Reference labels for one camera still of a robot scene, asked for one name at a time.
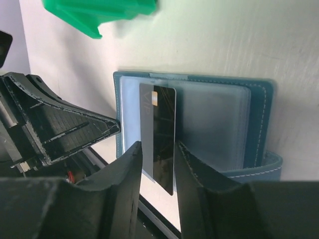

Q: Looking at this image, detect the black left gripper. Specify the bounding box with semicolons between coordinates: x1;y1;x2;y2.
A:
0;31;120;185

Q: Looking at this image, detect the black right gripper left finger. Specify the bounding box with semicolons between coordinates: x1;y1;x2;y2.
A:
0;141;143;239

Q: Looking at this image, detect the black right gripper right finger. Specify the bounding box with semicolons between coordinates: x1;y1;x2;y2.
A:
174;142;319;239

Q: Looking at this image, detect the blue leather card holder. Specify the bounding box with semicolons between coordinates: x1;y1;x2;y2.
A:
113;71;283;182

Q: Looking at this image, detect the black VIP credit card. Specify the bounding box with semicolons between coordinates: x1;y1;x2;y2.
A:
139;83;176;195

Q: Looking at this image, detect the green plastic bin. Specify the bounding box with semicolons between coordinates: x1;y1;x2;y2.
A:
42;0;157;39

